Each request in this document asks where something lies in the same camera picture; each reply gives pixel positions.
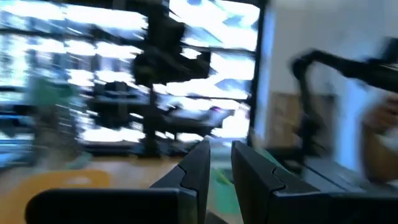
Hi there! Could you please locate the large glass window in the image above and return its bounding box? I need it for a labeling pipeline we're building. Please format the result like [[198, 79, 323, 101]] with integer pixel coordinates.
[[0, 0, 147, 144], [149, 0, 261, 141]]

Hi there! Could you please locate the wooden board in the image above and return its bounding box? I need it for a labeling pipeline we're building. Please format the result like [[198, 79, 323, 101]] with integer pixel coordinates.
[[266, 91, 338, 150]]

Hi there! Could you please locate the yellow plastic bin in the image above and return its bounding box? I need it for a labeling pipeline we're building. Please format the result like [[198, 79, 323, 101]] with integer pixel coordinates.
[[0, 169, 112, 224]]

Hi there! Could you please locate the steel box grater teal trim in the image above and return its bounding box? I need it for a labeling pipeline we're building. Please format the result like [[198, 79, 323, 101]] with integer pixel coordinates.
[[24, 76, 94, 170]]

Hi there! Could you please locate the green silicone spatula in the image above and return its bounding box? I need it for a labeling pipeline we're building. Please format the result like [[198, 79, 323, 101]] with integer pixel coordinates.
[[211, 166, 243, 216]]

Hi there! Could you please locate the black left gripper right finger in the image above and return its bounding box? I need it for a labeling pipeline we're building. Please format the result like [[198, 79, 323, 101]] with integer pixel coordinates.
[[231, 140, 322, 224]]

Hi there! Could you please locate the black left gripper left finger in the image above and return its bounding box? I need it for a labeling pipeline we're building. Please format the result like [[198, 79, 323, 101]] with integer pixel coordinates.
[[150, 138, 212, 224]]

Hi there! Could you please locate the black equipment stand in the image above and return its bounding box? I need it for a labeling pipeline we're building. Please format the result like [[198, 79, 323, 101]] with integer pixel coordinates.
[[132, 0, 213, 157]]

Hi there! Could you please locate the black vertical frame post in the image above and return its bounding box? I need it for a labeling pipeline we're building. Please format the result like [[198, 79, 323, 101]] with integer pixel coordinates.
[[248, 0, 270, 147]]

